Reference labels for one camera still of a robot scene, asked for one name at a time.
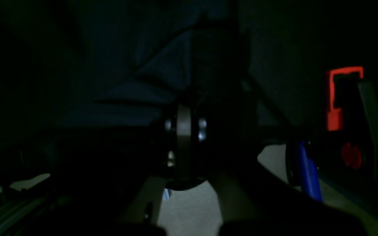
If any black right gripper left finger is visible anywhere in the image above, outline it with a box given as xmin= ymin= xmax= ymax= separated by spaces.
xmin=120 ymin=104 xmax=193 ymax=228

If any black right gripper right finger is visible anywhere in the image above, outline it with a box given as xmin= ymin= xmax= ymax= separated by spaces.
xmin=195 ymin=106 xmax=367 ymax=236

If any dark grey t-shirt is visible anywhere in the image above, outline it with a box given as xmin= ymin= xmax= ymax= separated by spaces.
xmin=54 ymin=0 xmax=237 ymax=128

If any blue clamp far right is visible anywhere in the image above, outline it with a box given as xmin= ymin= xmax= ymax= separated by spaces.
xmin=285 ymin=142 xmax=323 ymax=202

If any red clamp far right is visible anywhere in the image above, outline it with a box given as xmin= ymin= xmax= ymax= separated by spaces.
xmin=326 ymin=66 xmax=378 ymax=175

